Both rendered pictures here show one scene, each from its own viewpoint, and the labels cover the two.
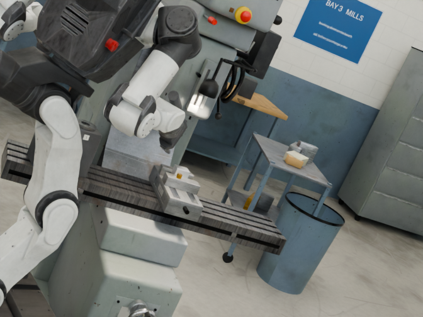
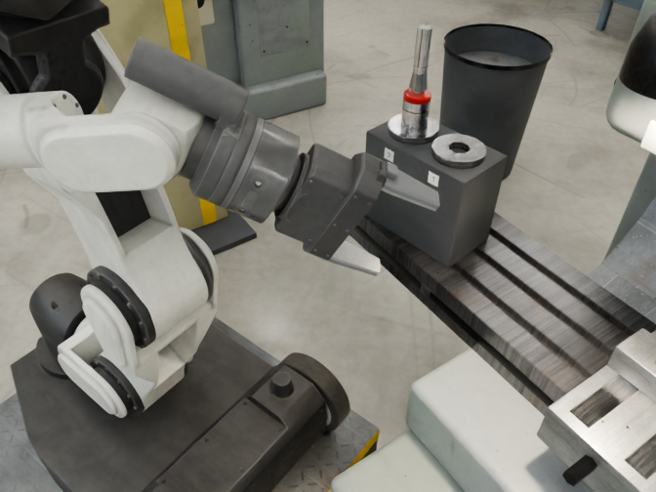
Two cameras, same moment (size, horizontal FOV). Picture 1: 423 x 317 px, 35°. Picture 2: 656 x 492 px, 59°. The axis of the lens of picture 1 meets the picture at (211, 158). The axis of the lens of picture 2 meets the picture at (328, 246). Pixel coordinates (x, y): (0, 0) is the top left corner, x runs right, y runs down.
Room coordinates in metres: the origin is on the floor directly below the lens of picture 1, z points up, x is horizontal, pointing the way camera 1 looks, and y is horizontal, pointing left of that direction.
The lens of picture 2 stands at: (2.12, -0.28, 1.65)
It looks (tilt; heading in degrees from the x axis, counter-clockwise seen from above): 41 degrees down; 79
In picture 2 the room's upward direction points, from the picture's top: straight up
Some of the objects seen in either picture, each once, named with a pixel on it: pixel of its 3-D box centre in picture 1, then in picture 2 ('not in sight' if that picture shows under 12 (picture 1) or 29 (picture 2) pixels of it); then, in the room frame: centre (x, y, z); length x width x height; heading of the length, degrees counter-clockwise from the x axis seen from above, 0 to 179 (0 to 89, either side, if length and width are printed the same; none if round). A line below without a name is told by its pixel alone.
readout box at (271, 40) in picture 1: (259, 51); not in sight; (3.06, 0.00, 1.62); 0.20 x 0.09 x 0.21; 23
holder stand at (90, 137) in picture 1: (65, 143); (429, 184); (2.47, 0.55, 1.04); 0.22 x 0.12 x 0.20; 122
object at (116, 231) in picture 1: (135, 218); (582, 404); (2.66, 0.19, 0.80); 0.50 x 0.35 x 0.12; 23
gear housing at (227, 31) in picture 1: (214, 22); not in sight; (2.70, 0.21, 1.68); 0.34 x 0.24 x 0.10; 23
